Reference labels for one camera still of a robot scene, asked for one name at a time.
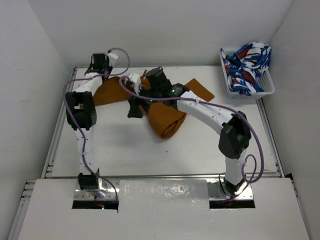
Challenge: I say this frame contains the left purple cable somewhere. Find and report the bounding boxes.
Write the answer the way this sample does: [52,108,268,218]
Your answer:
[61,47,132,205]

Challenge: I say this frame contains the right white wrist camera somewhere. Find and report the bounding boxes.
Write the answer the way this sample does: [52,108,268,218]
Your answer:
[124,73,142,93]

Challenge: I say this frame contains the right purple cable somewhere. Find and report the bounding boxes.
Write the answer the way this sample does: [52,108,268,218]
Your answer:
[118,76,265,201]

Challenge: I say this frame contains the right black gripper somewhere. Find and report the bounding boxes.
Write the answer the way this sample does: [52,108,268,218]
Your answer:
[129,81,163,117]

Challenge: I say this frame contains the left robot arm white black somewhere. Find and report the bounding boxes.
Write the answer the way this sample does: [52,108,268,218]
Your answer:
[64,51,118,192]

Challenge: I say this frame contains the left silver arm base plate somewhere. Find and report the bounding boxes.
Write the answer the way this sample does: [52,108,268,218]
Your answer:
[73,178,120,201]

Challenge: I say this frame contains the right silver arm base plate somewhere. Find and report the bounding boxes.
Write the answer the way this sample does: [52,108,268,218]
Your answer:
[207,178,254,201]

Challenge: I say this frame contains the purple cable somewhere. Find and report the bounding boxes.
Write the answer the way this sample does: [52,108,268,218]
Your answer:
[61,47,132,205]
[118,76,265,201]

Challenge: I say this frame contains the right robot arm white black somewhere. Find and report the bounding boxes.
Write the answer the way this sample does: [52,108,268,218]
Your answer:
[124,67,252,196]

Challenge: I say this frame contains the white front cover panel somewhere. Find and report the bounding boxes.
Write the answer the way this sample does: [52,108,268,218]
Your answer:
[19,178,309,240]

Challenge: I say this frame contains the brown trousers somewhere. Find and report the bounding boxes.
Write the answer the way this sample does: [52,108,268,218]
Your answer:
[93,76,215,140]

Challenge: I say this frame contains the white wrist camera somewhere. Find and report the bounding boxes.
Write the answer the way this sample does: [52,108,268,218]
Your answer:
[124,73,142,93]
[106,51,119,61]

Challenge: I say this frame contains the white plastic basket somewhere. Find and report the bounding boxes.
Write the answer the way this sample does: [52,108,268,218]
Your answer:
[219,52,275,100]

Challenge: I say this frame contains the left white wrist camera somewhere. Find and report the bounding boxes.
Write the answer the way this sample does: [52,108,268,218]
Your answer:
[106,51,119,61]

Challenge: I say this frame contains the blue red white patterned garment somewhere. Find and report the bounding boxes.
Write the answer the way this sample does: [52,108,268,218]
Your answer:
[220,41,272,96]

